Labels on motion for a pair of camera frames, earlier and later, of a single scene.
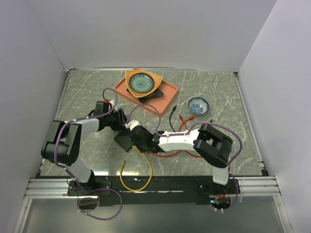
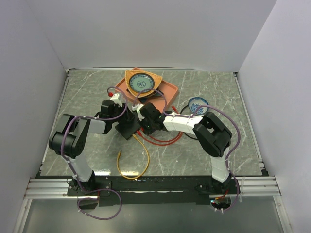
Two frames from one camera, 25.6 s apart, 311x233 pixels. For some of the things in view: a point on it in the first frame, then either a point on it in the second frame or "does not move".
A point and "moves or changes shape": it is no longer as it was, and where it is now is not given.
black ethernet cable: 173,109 moves or changes shape
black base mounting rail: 106,191 does not move
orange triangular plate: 157,78 does not move
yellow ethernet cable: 135,148 to 119,153
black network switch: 123,140 moves or changes shape
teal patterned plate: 141,83 does not move
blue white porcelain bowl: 198,106 does not move
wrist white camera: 131,124 to 137,108
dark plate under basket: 158,93 does not move
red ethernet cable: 175,154 moves or changes shape
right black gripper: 141,148 to 146,131
